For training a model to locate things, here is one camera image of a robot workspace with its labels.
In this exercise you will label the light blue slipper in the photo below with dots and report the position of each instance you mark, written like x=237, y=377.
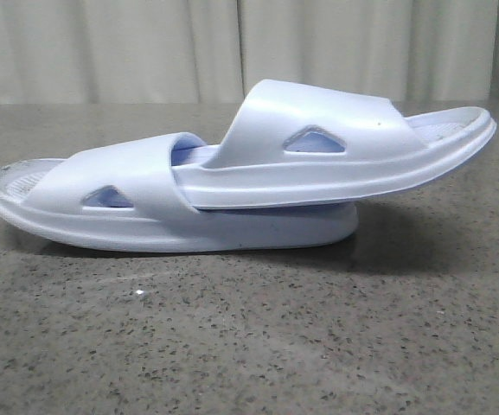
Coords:
x=291, y=144
x=125, y=197

